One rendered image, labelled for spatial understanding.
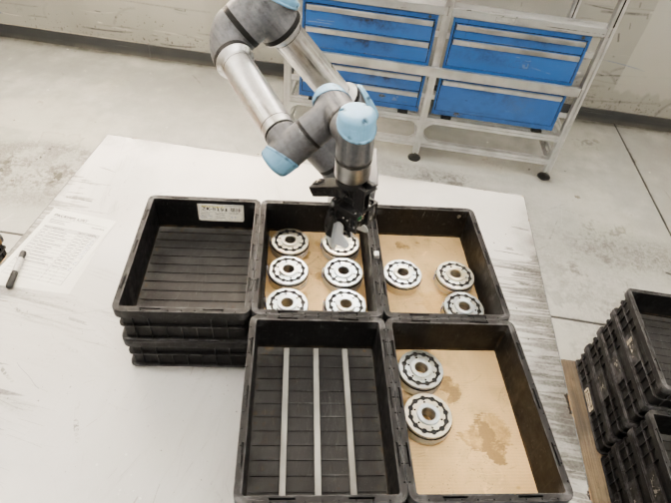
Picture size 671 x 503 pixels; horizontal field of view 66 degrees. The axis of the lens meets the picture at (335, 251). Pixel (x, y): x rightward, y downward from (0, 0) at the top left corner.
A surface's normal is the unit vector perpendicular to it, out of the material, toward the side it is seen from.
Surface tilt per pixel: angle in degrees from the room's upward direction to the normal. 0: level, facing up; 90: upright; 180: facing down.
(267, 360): 0
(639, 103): 90
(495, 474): 0
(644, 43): 90
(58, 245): 0
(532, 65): 90
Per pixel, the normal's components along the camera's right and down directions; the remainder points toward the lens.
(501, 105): -0.13, 0.69
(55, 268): 0.09, -0.71
